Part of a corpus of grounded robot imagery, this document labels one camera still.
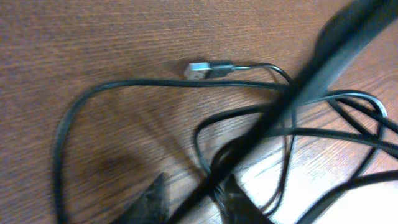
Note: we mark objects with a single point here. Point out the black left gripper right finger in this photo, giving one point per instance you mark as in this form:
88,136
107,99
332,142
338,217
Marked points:
238,208

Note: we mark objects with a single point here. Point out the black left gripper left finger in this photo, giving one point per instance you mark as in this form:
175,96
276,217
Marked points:
152,207

